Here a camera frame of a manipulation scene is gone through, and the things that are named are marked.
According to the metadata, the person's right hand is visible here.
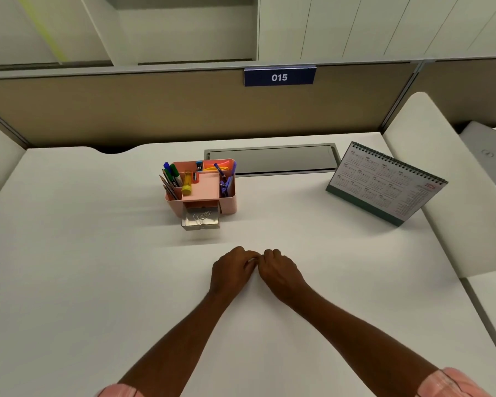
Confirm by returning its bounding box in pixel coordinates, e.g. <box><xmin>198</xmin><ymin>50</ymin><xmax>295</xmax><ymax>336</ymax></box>
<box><xmin>258</xmin><ymin>248</ymin><xmax>313</xmax><ymax>309</ymax></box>

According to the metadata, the person's left hand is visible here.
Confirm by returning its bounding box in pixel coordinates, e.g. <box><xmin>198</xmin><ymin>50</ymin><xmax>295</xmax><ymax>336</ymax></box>
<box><xmin>209</xmin><ymin>245</ymin><xmax>261</xmax><ymax>303</ymax></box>

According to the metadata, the pink desk organizer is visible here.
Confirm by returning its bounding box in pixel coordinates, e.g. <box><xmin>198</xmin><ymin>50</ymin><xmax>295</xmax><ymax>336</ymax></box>
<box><xmin>161</xmin><ymin>158</ymin><xmax>238</xmax><ymax>219</ymax></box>

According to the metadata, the grey pencil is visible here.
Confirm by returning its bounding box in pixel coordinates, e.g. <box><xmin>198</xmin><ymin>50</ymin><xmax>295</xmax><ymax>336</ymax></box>
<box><xmin>161</xmin><ymin>177</ymin><xmax>180</xmax><ymax>201</ymax></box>
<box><xmin>159</xmin><ymin>174</ymin><xmax>177</xmax><ymax>201</ymax></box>

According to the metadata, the green spiral desk calendar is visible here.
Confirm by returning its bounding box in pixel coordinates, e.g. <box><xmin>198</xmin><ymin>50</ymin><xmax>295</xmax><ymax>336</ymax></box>
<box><xmin>325</xmin><ymin>141</ymin><xmax>449</xmax><ymax>227</ymax></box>

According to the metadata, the person's left forearm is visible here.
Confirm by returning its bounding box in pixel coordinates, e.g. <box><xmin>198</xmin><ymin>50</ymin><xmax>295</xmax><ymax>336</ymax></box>
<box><xmin>117</xmin><ymin>291</ymin><xmax>232</xmax><ymax>397</ymax></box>

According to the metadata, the person's right forearm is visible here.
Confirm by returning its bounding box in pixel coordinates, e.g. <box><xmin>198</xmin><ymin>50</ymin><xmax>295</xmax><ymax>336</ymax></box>
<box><xmin>289</xmin><ymin>285</ymin><xmax>443</xmax><ymax>397</ymax></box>

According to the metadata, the pink plaid sleeve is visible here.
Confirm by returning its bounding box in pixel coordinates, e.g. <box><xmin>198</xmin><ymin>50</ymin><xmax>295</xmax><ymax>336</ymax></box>
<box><xmin>417</xmin><ymin>367</ymin><xmax>493</xmax><ymax>397</ymax></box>
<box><xmin>97</xmin><ymin>383</ymin><xmax>145</xmax><ymax>397</ymax></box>

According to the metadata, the beige partition panel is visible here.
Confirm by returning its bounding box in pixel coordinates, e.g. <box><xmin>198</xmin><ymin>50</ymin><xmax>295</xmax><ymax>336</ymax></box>
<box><xmin>0</xmin><ymin>63</ymin><xmax>418</xmax><ymax>153</ymax></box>
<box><xmin>0</xmin><ymin>104</ymin><xmax>30</xmax><ymax>148</ymax></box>
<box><xmin>380</xmin><ymin>57</ymin><xmax>496</xmax><ymax>132</ymax></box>

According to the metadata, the white side divider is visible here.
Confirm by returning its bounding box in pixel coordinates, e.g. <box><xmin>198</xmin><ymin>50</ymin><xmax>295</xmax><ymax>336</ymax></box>
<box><xmin>382</xmin><ymin>92</ymin><xmax>496</xmax><ymax>279</ymax></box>
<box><xmin>0</xmin><ymin>117</ymin><xmax>27</xmax><ymax>216</ymax></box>

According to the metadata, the blue number sign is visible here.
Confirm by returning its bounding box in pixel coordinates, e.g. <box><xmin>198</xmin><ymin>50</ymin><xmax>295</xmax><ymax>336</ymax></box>
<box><xmin>243</xmin><ymin>66</ymin><xmax>317</xmax><ymax>87</ymax></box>

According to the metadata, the silver laptop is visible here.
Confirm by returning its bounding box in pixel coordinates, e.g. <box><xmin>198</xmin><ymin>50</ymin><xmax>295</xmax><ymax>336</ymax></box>
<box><xmin>459</xmin><ymin>121</ymin><xmax>496</xmax><ymax>199</ymax></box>

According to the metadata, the white open shelf unit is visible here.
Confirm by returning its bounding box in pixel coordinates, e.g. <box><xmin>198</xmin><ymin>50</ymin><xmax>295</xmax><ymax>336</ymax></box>
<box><xmin>0</xmin><ymin>0</ymin><xmax>259</xmax><ymax>69</ymax></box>

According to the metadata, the white panelled cabinet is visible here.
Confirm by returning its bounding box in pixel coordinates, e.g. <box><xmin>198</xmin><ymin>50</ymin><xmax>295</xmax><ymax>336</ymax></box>
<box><xmin>257</xmin><ymin>0</ymin><xmax>496</xmax><ymax>65</ymax></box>

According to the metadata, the grey cable tray cover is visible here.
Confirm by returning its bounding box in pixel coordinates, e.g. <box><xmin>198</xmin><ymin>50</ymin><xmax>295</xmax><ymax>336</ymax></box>
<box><xmin>203</xmin><ymin>142</ymin><xmax>341</xmax><ymax>178</ymax></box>

